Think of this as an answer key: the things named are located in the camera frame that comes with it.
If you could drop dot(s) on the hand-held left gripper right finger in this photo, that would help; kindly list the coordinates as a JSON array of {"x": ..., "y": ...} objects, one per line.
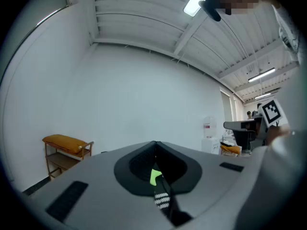
[{"x": 211, "y": 176}]

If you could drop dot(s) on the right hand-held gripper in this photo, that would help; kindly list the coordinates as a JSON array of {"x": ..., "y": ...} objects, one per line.
[{"x": 273, "y": 114}]

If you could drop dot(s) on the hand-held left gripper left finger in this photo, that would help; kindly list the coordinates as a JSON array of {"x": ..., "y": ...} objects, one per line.
[{"x": 96, "y": 188}]

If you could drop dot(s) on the green star plush toy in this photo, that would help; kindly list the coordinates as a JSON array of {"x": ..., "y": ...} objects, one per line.
[{"x": 154, "y": 177}]

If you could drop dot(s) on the person's right forearm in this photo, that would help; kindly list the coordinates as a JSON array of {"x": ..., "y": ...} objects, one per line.
[{"x": 278, "y": 132}]

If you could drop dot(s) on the gray window blind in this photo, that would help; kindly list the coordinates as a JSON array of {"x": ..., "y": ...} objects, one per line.
[{"x": 225, "y": 106}]

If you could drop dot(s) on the orange lounge chair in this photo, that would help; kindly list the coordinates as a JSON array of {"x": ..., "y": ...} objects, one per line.
[{"x": 230, "y": 149}]

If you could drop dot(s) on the white water dispenser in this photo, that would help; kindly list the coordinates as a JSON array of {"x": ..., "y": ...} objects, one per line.
[{"x": 209, "y": 145}]

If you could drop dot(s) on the person's white dotted shirt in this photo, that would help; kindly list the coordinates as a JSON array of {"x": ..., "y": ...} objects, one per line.
[{"x": 289, "y": 35}]

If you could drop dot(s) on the black head-worn camera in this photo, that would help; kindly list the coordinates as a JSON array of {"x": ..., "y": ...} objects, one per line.
[{"x": 211, "y": 11}]

